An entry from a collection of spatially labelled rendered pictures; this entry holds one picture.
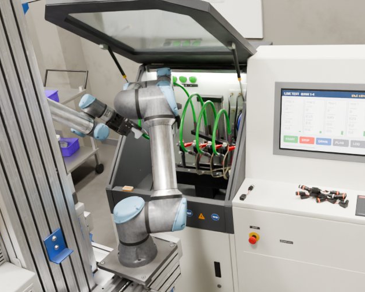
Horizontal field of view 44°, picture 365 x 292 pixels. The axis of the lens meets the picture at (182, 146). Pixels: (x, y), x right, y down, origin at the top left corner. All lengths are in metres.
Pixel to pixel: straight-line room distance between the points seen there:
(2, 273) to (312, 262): 1.32
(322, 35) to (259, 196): 1.84
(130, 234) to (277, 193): 0.80
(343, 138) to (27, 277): 1.42
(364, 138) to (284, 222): 0.50
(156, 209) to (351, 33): 2.39
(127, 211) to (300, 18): 2.47
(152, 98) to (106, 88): 3.29
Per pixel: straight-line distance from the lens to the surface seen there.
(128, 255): 1.71
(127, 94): 1.69
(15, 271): 1.56
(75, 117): 1.96
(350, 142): 2.14
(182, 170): 2.40
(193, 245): 2.36
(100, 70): 4.90
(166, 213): 1.61
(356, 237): 2.07
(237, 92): 2.45
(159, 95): 1.66
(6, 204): 1.43
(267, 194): 2.14
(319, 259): 2.18
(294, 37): 3.74
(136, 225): 1.63
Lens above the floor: 2.14
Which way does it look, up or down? 26 degrees down
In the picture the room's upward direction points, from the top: 7 degrees counter-clockwise
